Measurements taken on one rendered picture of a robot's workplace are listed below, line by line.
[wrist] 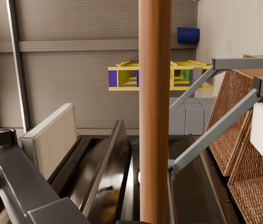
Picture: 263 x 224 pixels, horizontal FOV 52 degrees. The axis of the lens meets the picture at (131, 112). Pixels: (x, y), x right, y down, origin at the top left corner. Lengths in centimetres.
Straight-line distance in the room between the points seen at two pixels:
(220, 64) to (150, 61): 90
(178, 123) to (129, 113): 422
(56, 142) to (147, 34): 13
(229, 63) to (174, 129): 316
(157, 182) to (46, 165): 15
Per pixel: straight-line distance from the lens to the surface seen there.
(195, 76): 551
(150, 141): 27
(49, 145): 16
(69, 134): 19
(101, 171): 118
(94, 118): 851
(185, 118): 419
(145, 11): 25
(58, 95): 864
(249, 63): 117
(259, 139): 20
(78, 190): 136
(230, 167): 140
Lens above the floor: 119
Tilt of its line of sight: 5 degrees up
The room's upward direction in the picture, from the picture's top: 90 degrees counter-clockwise
